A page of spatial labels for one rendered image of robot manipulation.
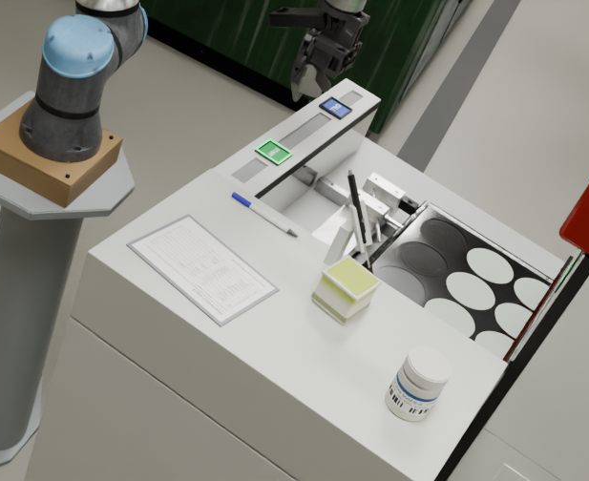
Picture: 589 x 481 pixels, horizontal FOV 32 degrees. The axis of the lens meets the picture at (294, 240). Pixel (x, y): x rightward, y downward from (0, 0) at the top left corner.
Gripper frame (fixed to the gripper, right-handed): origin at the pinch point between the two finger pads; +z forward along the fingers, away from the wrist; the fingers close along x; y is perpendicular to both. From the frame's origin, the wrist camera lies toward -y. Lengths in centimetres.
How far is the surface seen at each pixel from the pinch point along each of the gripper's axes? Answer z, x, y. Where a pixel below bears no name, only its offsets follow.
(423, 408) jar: 10, -40, 51
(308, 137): 13.9, 11.2, 2.2
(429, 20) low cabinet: 51, 170, -25
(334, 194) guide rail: 26.0, 16.9, 10.3
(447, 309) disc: 20.1, -3.2, 44.0
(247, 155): 13.9, -5.0, -2.4
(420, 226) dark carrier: 20.1, 15.1, 29.7
